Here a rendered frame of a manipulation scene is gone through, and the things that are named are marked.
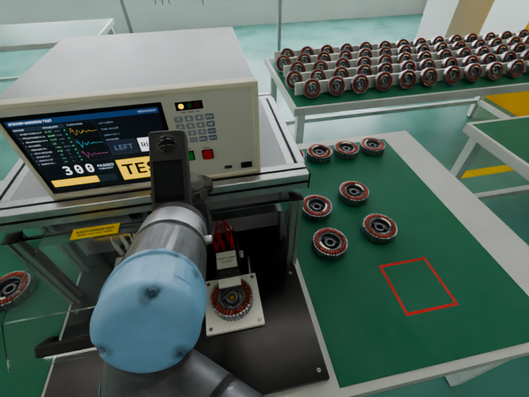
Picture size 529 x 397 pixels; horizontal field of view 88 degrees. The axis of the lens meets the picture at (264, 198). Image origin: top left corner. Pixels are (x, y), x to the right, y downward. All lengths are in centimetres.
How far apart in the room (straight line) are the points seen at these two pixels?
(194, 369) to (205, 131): 41
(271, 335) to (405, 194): 75
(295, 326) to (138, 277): 62
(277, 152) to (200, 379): 53
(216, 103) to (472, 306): 86
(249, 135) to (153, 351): 43
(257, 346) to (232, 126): 53
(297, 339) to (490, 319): 53
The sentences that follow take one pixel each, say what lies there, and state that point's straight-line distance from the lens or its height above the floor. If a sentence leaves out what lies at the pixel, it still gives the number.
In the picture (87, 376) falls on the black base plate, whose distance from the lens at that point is 87.
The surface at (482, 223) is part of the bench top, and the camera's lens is 125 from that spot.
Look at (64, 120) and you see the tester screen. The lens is 59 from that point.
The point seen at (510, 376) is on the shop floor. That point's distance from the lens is 191.
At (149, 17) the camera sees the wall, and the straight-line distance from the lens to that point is 695.
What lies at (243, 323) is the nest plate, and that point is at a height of 78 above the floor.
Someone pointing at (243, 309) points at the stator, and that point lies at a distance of 76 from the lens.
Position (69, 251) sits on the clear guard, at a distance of 67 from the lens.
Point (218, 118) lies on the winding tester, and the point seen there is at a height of 126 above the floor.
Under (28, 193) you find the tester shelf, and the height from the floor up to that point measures 111.
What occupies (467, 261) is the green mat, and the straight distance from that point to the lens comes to 110.
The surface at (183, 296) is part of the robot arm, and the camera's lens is 21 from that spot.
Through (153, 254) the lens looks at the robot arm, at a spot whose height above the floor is 133.
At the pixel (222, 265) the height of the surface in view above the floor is 87.
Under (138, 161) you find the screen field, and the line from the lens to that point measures 61.
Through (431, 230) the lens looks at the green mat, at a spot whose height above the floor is 75.
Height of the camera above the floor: 151
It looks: 45 degrees down
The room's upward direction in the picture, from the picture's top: 1 degrees counter-clockwise
